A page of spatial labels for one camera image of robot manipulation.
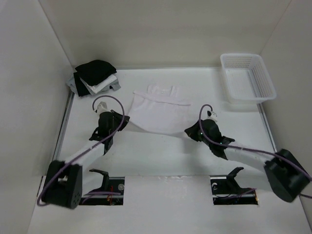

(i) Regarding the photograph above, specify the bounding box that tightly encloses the white tank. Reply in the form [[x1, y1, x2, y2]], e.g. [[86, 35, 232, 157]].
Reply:
[[128, 84, 192, 135], [80, 75, 117, 94]]

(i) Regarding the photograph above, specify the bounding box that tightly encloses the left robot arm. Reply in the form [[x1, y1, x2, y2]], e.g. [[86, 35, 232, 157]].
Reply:
[[37, 110, 130, 209]]

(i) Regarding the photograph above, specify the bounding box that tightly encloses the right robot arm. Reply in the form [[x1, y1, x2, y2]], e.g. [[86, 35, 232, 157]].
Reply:
[[184, 119, 312, 202]]

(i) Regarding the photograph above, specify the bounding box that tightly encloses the white folded tank top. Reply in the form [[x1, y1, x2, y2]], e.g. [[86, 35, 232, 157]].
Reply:
[[80, 75, 117, 94]]

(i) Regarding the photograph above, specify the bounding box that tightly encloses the lower black folded tank top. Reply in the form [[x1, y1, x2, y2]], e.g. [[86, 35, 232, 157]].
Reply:
[[74, 72, 90, 97]]

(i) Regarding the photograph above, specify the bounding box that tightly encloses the black folded tank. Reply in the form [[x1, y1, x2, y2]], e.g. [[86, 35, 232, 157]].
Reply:
[[74, 72, 90, 97], [75, 59, 117, 86]]

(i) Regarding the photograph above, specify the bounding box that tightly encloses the grey folded tank top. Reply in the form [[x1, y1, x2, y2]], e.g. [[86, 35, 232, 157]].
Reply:
[[66, 76, 121, 95]]

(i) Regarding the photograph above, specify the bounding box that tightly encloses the white plastic basket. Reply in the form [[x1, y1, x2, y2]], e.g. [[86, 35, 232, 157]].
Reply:
[[220, 53, 277, 104]]

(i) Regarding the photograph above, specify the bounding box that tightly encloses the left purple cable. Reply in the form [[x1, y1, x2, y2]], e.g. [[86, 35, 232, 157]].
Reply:
[[36, 96, 126, 207]]

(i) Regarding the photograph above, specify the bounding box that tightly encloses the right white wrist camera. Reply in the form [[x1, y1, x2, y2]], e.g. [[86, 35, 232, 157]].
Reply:
[[207, 111, 217, 122]]

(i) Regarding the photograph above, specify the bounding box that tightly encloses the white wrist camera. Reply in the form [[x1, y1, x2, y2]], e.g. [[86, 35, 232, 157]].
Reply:
[[207, 111, 217, 122], [95, 101, 109, 115]]

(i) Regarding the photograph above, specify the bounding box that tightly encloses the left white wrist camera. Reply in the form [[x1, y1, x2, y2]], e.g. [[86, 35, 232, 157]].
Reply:
[[95, 101, 109, 115]]

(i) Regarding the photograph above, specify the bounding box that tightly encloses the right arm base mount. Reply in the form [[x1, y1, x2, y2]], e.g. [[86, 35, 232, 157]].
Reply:
[[210, 176, 258, 205]]

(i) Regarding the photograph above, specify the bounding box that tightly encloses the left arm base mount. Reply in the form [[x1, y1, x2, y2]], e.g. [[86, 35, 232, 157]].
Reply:
[[79, 177, 125, 206]]

